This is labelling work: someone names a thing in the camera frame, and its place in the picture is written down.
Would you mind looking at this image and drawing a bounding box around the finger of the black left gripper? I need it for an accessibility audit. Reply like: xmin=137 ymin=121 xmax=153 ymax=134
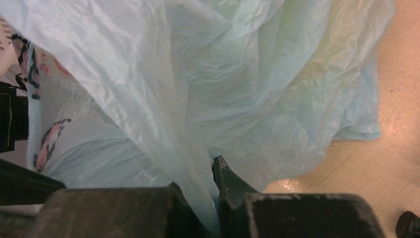
xmin=0 ymin=159 xmax=66 ymax=206

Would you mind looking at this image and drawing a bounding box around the blue plastic bag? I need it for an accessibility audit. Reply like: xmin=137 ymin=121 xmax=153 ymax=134
xmin=0 ymin=0 xmax=395 ymax=224

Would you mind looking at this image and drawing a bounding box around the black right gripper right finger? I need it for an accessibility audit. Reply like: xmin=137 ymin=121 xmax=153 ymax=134
xmin=212 ymin=156 xmax=384 ymax=238

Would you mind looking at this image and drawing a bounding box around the black T-handle tool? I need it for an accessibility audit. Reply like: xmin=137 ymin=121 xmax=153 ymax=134
xmin=395 ymin=211 xmax=420 ymax=238

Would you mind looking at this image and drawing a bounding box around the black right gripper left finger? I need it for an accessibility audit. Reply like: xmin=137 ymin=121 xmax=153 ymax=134
xmin=29 ymin=184 xmax=210 ymax=238

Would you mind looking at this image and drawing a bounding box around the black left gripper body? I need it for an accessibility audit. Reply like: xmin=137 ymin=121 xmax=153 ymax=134
xmin=0 ymin=82 xmax=29 ymax=153

